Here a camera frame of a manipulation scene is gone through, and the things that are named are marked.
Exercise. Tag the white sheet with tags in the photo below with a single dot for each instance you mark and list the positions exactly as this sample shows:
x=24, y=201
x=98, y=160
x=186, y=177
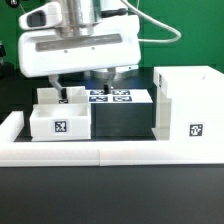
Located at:
x=119, y=96

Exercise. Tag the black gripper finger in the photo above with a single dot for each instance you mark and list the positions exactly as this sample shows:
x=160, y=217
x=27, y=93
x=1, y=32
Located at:
x=109, y=81

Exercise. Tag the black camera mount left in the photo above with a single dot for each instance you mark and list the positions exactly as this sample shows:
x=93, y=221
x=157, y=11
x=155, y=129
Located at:
x=6, y=68

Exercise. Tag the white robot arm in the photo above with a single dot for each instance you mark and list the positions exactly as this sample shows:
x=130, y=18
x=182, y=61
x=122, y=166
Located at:
x=68, y=36

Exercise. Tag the white drawer cabinet box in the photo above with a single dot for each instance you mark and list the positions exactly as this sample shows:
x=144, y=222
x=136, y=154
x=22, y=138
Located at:
x=189, y=104

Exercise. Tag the white U-shaped fence frame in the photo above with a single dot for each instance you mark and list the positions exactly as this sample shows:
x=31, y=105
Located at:
x=104, y=153

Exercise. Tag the white rear drawer with tag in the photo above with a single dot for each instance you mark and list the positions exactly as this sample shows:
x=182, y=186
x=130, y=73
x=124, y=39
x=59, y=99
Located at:
x=74, y=95

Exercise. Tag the white drawer with tag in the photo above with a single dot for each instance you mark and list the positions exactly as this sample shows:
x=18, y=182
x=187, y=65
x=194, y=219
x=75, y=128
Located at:
x=74, y=95
x=58, y=122

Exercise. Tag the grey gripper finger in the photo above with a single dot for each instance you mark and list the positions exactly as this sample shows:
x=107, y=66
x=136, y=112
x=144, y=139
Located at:
x=54, y=81

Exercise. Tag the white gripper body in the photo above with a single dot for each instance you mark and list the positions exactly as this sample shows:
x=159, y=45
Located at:
x=73, y=36

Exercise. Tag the white front drawer with tag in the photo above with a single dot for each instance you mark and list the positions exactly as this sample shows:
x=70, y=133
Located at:
x=58, y=122

